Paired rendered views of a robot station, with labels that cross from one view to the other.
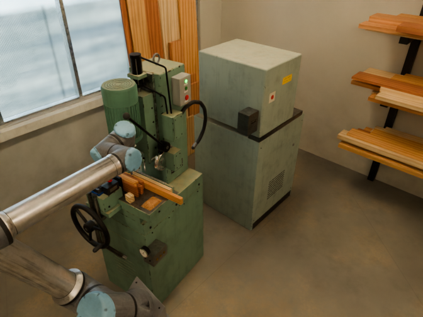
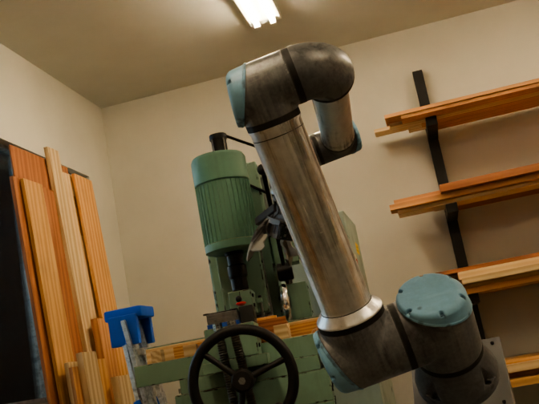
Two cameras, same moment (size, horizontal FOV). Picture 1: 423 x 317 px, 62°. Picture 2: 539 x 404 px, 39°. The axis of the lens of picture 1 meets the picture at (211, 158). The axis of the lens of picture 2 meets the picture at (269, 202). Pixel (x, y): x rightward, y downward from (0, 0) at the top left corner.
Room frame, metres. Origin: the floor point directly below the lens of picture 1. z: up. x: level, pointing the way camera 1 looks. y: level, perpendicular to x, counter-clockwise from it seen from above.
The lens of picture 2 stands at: (-0.48, 1.56, 0.84)
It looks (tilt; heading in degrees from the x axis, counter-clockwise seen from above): 12 degrees up; 329
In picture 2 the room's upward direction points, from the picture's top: 11 degrees counter-clockwise
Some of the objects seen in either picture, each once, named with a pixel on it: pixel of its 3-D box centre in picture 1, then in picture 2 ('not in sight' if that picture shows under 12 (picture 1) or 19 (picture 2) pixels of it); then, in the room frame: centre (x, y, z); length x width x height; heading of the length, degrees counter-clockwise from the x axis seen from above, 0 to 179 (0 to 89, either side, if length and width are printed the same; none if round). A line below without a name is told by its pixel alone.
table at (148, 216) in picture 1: (117, 193); (240, 357); (1.57, 0.54, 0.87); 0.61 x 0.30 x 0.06; 57
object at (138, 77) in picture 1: (137, 70); (221, 159); (1.76, 0.39, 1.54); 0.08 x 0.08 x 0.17; 57
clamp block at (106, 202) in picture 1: (104, 195); (234, 342); (1.49, 0.59, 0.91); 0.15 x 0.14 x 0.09; 57
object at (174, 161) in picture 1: (172, 158); (296, 301); (1.71, 0.23, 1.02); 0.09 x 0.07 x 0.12; 57
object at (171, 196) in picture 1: (140, 182); (270, 336); (1.61, 0.41, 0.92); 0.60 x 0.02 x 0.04; 57
